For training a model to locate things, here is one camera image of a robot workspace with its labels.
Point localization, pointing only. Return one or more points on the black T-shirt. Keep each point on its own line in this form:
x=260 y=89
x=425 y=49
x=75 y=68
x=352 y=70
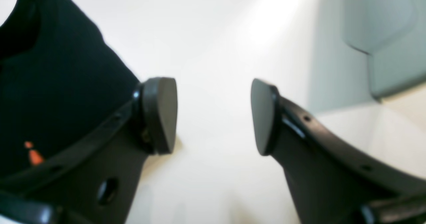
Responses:
x=59 y=80

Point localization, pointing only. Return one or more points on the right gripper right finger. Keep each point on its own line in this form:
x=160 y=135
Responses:
x=330 y=181

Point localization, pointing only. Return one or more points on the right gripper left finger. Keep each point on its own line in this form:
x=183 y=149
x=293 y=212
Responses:
x=95 y=179

